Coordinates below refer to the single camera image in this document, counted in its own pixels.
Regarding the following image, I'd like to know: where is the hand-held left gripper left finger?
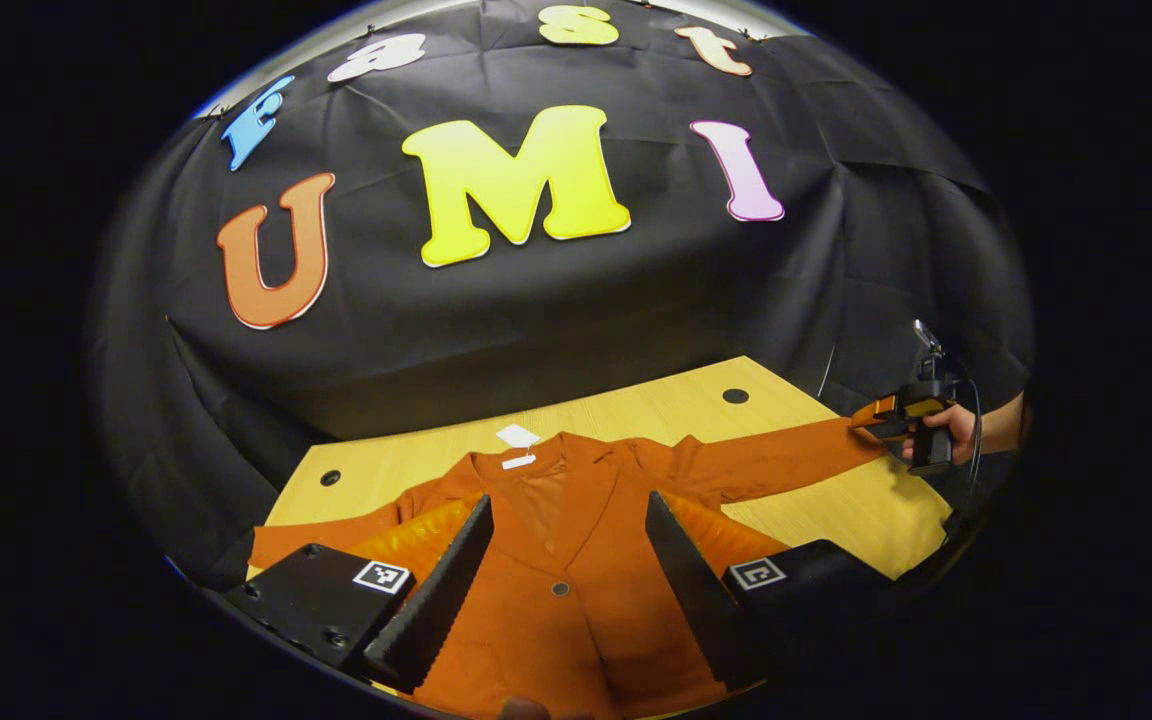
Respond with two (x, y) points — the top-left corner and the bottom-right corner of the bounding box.
(224, 494), (495, 694)

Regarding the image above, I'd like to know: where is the black backdrop cloth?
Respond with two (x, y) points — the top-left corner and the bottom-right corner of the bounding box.
(86, 0), (1037, 591)

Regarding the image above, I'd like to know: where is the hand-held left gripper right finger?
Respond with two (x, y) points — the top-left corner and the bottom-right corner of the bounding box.
(644, 490), (902, 701)

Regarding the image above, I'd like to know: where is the orange jacket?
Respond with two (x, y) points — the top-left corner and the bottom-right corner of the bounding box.
(248, 415), (887, 720)

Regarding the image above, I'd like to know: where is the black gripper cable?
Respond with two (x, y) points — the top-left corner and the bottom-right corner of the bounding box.
(964, 378), (986, 493)

